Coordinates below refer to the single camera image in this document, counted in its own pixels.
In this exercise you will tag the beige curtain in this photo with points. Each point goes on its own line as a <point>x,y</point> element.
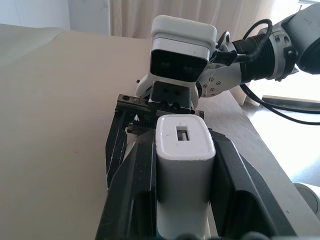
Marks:
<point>175,15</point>

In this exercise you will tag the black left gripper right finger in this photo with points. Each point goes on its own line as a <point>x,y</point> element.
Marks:
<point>240,195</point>

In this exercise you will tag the grey rounded robot part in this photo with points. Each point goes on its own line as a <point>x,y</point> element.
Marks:
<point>308,196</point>

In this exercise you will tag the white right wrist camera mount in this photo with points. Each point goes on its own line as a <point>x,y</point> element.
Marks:
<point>182,47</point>

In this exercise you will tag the white USB charger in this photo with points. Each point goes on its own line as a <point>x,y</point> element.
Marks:
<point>185,175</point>

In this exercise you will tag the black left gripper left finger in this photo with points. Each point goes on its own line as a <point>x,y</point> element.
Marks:
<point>132,190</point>

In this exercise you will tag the right robot arm with camera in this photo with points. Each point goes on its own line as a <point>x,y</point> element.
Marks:
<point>265,105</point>

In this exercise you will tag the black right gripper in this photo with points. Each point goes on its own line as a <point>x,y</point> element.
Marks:
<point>170,93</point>

